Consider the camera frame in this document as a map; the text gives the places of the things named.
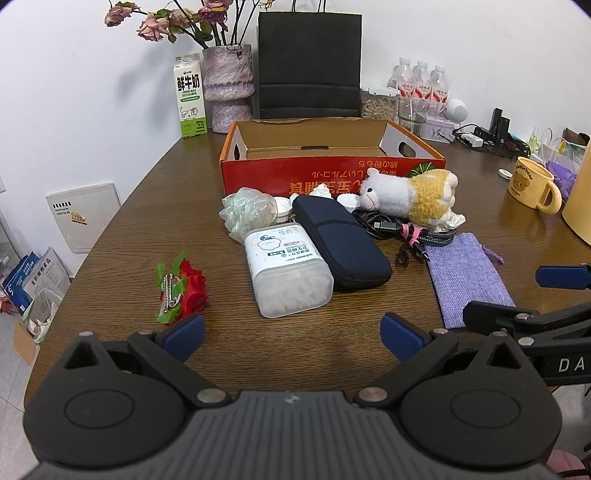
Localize iridescent plastic bag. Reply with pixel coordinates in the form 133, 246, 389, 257
221, 187, 279, 243

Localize silver hair clip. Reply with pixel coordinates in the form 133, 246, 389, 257
160, 273, 185, 308

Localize cardboard floor box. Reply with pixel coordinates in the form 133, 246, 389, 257
11, 288, 63, 365

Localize blue booklets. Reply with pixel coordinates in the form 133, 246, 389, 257
0, 251, 42, 315

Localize grey braided cable pink ties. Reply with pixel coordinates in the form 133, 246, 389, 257
394, 224, 455, 267

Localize yellow bear mug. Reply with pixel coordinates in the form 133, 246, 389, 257
507, 157, 563, 214

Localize black power strip with cables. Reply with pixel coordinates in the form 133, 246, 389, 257
455, 124, 532, 155

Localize cotton swab box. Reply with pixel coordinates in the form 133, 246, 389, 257
243, 222, 334, 319

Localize purple plastic bag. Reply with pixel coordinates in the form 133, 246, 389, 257
545, 159, 578, 199

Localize small white box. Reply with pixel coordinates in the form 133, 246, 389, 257
422, 114, 455, 141

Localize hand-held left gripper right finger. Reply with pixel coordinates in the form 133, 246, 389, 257
353, 311, 527, 409

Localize clear snack jar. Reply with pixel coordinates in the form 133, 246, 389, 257
360, 84, 400, 121

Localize red cardboard box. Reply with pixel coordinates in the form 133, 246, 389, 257
219, 117, 447, 197

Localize navy glasses case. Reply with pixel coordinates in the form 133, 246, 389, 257
292, 195, 393, 292

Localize purple marbled vase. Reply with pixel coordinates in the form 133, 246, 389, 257
202, 44, 256, 134

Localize white green milk carton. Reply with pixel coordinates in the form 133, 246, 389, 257
173, 52, 207, 138

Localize dried pink roses bouquet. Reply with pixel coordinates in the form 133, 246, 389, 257
105, 0, 278, 49

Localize black paper bag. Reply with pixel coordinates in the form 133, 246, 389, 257
257, 0, 363, 121

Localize red artificial rose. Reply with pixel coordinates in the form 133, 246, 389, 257
154, 251, 209, 326

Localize white round speaker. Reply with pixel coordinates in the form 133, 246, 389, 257
445, 98, 469, 123

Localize white printed leaflet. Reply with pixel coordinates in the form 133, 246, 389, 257
23, 247, 71, 301

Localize yellow container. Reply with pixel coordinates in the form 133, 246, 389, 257
562, 138, 591, 245

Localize white round jar lid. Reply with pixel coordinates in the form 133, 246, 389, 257
272, 196, 296, 227

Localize wooden desktop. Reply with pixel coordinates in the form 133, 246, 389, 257
23, 121, 591, 416

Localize purple fabric pouch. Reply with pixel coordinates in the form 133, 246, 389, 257
424, 232, 516, 329

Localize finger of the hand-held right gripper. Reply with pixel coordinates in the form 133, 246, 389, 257
463, 300, 591, 358
536, 263, 591, 291

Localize clear drinking glass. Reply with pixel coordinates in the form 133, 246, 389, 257
398, 97, 430, 136

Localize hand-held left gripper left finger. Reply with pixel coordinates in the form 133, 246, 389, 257
65, 314, 232, 408

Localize white wall panel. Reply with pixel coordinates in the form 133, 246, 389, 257
45, 182, 122, 254

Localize person's clothed leg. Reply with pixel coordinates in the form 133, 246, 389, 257
549, 450, 591, 480

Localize white gift bag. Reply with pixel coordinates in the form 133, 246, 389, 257
540, 127, 591, 163

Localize clear water bottle red label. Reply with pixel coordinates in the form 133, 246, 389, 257
412, 60, 431, 100
392, 57, 415, 99
429, 65, 450, 103

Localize white yellow plush toy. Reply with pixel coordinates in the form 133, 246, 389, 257
358, 167, 459, 227

